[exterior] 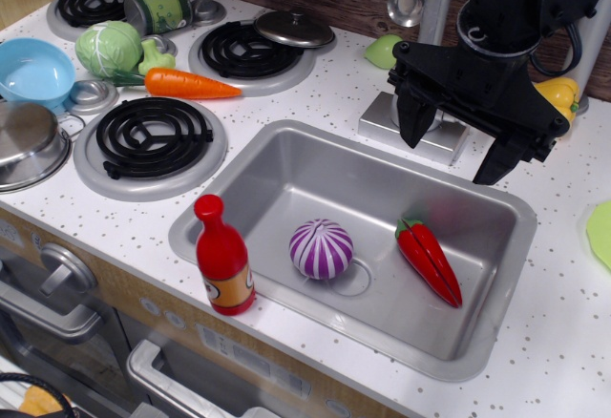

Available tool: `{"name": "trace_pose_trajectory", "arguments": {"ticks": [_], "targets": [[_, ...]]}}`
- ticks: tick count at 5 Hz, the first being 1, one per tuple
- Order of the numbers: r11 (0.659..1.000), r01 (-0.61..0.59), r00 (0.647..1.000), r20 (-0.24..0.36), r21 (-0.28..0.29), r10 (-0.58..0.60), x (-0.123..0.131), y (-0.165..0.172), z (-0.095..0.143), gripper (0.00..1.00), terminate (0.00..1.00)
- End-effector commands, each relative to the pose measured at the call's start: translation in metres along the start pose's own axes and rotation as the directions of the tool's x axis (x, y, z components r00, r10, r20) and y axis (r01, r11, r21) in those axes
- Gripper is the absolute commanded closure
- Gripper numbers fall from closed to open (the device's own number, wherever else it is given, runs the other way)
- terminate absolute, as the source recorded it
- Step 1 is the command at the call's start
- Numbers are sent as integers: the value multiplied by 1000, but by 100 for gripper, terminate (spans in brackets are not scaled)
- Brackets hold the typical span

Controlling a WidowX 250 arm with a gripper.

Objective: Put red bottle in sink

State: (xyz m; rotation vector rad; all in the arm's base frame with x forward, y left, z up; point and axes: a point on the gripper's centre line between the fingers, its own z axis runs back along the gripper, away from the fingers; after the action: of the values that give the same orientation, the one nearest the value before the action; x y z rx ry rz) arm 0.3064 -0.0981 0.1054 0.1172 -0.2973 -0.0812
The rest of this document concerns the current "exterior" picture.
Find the red toy chili pepper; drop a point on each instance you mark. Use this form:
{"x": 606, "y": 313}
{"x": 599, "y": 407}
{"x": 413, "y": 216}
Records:
{"x": 420, "y": 247}

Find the grey oven door handle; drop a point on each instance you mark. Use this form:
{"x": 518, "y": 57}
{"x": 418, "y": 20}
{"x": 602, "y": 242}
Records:
{"x": 75, "y": 327}

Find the back left black burner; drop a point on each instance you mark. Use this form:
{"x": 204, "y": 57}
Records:
{"x": 68, "y": 19}

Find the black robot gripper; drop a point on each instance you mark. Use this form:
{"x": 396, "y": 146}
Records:
{"x": 485, "y": 85}

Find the grey toy sink basin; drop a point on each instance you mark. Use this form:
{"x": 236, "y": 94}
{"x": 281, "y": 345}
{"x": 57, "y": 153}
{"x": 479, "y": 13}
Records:
{"x": 291, "y": 173}

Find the green label toy can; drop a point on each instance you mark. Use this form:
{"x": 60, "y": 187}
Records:
{"x": 158, "y": 16}

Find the green toy cabbage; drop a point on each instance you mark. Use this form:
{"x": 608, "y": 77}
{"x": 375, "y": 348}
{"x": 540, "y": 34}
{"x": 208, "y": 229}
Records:
{"x": 107, "y": 47}

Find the light green plate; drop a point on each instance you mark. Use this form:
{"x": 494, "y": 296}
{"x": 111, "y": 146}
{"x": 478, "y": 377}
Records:
{"x": 598, "y": 231}

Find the orange toy carrot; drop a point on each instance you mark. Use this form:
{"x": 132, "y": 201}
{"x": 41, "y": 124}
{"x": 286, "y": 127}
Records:
{"x": 175, "y": 83}

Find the silver toy faucet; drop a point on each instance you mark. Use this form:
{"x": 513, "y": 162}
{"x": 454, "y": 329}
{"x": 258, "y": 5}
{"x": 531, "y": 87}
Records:
{"x": 380, "y": 122}

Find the black burner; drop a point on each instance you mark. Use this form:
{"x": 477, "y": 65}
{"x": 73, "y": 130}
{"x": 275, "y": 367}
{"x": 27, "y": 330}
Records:
{"x": 68, "y": 19}
{"x": 234, "y": 53}
{"x": 150, "y": 149}

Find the stainless steel toy pot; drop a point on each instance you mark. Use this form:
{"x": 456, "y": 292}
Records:
{"x": 35, "y": 143}

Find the grey dishwasher door handle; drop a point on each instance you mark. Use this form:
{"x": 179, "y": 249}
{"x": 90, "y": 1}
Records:
{"x": 184, "y": 384}

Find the green toy broccoli piece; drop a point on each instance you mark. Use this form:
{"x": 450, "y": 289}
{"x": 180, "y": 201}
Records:
{"x": 153, "y": 58}

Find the metal pot lid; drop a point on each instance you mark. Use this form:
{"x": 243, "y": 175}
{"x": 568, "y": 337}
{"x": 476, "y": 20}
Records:
{"x": 294, "y": 28}

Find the back right black burner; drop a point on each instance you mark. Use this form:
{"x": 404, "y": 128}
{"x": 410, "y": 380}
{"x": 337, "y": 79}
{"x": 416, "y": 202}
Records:
{"x": 234, "y": 53}

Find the red plastic toy bottle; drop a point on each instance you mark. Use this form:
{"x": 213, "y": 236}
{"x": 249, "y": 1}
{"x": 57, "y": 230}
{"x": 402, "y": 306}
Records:
{"x": 222, "y": 259}

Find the yellow toy bell pepper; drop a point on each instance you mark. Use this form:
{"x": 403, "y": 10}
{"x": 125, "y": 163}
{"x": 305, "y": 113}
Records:
{"x": 554, "y": 104}

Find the light green toy fruit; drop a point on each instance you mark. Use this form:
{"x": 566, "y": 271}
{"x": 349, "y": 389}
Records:
{"x": 379, "y": 53}

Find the purple white toy onion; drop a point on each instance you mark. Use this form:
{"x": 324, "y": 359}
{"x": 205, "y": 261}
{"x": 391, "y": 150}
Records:
{"x": 321, "y": 249}

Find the grey round stove knob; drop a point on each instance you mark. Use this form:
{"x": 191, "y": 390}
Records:
{"x": 91, "y": 97}
{"x": 163, "y": 43}
{"x": 207, "y": 12}

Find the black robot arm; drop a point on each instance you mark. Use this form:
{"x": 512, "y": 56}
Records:
{"x": 514, "y": 21}

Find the light blue plastic bowl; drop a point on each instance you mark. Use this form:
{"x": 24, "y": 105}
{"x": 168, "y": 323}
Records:
{"x": 36, "y": 71}

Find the front left black burner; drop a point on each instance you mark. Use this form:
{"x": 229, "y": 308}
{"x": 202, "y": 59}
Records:
{"x": 150, "y": 149}

